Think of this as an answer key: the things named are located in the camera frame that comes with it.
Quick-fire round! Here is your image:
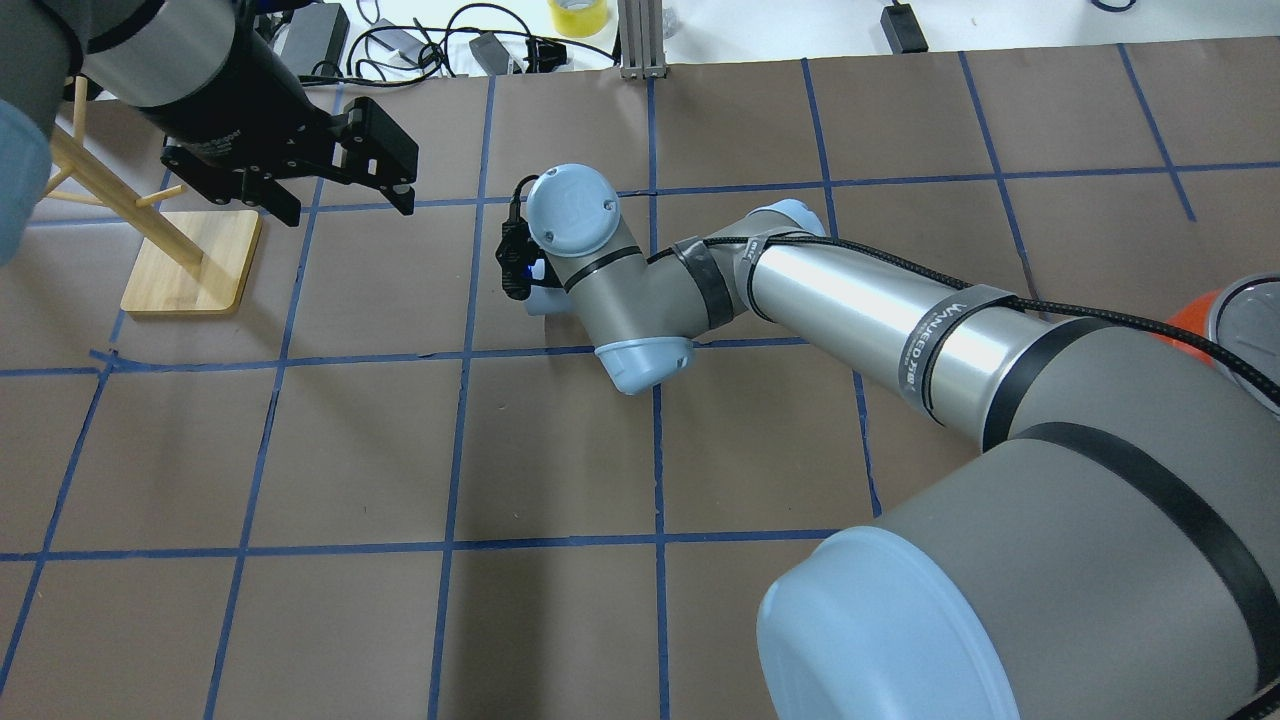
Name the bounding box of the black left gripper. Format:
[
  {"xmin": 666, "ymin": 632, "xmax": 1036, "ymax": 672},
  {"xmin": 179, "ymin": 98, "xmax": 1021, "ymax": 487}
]
[{"xmin": 131, "ymin": 1, "xmax": 419, "ymax": 227}]

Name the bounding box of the aluminium frame post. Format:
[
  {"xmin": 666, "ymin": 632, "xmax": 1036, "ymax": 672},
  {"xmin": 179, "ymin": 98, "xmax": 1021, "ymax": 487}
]
[{"xmin": 617, "ymin": 0, "xmax": 668, "ymax": 81}]

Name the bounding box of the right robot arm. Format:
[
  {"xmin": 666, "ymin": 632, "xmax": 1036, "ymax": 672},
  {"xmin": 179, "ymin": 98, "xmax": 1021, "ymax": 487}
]
[{"xmin": 512, "ymin": 164, "xmax": 1279, "ymax": 719}]

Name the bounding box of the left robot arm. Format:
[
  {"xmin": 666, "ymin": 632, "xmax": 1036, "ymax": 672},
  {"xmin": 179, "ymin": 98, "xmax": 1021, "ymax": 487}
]
[{"xmin": 1, "ymin": 1, "xmax": 419, "ymax": 261}]

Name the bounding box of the wooden cup rack stand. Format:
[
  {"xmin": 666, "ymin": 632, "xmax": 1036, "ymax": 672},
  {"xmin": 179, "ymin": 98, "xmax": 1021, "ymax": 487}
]
[{"xmin": 42, "ymin": 76, "xmax": 262, "ymax": 316}]

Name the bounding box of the small black power adapter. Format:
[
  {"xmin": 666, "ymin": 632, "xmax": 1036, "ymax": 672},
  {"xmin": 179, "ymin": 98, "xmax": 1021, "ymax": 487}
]
[{"xmin": 879, "ymin": 3, "xmax": 929, "ymax": 55}]

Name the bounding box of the black power adapter brick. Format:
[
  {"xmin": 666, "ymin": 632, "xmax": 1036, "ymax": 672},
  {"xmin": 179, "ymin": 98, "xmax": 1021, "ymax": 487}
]
[{"xmin": 276, "ymin": 3, "xmax": 349, "ymax": 77}]

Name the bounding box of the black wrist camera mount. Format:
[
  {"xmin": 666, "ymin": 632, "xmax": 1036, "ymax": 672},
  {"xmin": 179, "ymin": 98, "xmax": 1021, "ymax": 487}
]
[{"xmin": 495, "ymin": 176, "xmax": 558, "ymax": 302}]

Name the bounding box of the orange cylindrical container grey lid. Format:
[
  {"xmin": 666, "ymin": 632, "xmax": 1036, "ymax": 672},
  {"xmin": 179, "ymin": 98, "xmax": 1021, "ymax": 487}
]
[{"xmin": 1167, "ymin": 272, "xmax": 1279, "ymax": 383}]

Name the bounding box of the yellow tape roll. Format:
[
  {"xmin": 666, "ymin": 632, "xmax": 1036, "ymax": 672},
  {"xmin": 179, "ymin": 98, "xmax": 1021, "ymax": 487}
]
[{"xmin": 547, "ymin": 0, "xmax": 609, "ymax": 38}]

